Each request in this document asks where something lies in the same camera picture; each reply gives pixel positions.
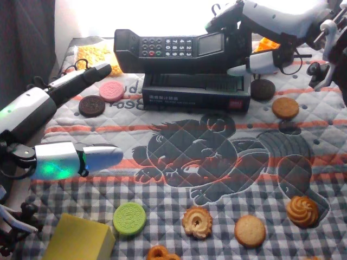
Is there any ring-shaped butter cookie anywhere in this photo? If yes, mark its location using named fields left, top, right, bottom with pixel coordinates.
left=181, top=206, right=213, bottom=239

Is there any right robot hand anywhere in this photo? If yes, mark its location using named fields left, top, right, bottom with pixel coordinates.
left=204, top=0, right=325, bottom=76

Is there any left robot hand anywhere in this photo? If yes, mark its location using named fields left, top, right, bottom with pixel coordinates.
left=0, top=62, right=124, bottom=181

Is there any pretzel-shaped cookie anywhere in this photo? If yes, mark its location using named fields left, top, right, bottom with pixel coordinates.
left=146, top=245, right=181, bottom=260

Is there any dark curtain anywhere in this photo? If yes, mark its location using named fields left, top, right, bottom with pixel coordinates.
left=0, top=0, right=56, bottom=109

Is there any bag of yellow beads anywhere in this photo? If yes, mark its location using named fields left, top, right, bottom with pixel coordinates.
left=74, top=44, right=123, bottom=76

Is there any pink sandwich cookie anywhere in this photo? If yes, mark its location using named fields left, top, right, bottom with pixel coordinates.
left=99, top=80, right=125, bottom=102

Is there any yellow block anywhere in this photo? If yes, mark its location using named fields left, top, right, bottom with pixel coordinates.
left=40, top=213, right=117, bottom=260

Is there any grey quilt with bear print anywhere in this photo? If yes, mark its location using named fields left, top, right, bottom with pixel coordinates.
left=13, top=36, right=347, bottom=260

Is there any green sandwich cookie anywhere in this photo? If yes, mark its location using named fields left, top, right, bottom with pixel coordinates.
left=113, top=202, right=147, bottom=237

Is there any round tan biscuit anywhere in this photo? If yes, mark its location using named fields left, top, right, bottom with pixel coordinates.
left=234, top=215, right=266, bottom=248
left=272, top=96, right=300, bottom=119

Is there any large black toy phone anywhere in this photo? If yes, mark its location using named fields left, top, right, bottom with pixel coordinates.
left=113, top=28, right=312, bottom=74

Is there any calculator box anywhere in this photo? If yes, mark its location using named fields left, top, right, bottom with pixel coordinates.
left=140, top=72, right=252, bottom=111

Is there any dark brown sandwich cookie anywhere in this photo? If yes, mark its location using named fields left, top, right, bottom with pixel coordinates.
left=250, top=78, right=276, bottom=100
left=78, top=95, right=106, bottom=118

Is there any swirl butter cookie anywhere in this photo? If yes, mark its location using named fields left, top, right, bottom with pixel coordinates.
left=286, top=195, right=320, bottom=228

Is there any orange and red brick toy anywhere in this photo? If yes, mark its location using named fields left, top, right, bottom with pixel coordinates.
left=252, top=37, right=281, bottom=54

